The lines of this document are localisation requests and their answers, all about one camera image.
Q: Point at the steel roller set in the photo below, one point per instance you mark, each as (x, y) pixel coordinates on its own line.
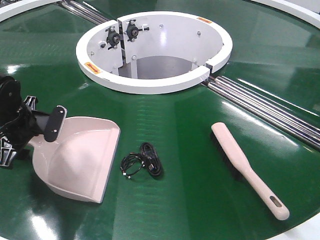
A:
(84, 11)
(269, 110)

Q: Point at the white outer rim left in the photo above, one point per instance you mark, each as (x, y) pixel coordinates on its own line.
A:
(15, 8)

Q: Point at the pink hand brush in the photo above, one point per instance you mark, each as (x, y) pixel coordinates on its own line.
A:
(238, 159)

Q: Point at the right steel roller set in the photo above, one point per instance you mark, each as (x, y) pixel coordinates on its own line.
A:
(269, 110)

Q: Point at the right black bearing block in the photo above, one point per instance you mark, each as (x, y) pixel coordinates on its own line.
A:
(133, 31)

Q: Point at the pink plastic dustpan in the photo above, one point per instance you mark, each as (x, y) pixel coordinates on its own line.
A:
(78, 163)

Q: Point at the black bearing block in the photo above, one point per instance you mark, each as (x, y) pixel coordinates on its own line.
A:
(113, 38)
(133, 31)

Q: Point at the white rim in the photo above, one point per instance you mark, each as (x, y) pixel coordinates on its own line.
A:
(15, 8)
(295, 10)

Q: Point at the white outer rim right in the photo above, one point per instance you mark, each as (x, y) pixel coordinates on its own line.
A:
(295, 10)

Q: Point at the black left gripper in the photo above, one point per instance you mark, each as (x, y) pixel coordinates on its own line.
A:
(19, 124)

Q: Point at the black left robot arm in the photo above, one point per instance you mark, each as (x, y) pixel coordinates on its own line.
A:
(10, 93)

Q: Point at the left black bearing block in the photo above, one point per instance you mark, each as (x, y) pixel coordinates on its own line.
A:
(113, 38)

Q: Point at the left steel roller set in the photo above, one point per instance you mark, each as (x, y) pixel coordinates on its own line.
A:
(84, 11)

